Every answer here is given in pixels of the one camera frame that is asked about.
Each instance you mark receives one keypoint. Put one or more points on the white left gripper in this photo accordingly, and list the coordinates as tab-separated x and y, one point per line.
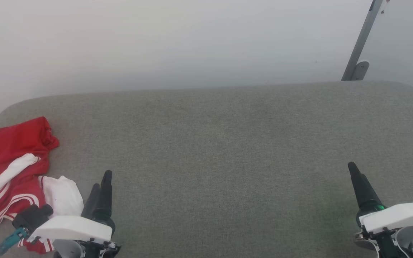
74	227

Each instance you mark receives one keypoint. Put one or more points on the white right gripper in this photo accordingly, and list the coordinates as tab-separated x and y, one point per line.
400	215

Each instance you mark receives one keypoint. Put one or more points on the red white basketball jersey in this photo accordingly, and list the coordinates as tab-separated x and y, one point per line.
9	139

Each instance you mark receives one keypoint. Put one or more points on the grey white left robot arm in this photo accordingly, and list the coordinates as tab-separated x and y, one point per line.
66	250

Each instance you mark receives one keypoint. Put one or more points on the grey metal pole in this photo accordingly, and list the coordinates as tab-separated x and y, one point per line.
362	36

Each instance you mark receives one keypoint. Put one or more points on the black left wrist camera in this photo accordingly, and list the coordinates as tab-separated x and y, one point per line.
32	216

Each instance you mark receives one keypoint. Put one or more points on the teal camera connector plug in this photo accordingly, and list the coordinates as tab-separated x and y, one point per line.
11	242

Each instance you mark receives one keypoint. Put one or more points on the grey metal pole bracket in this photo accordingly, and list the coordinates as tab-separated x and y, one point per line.
360	70

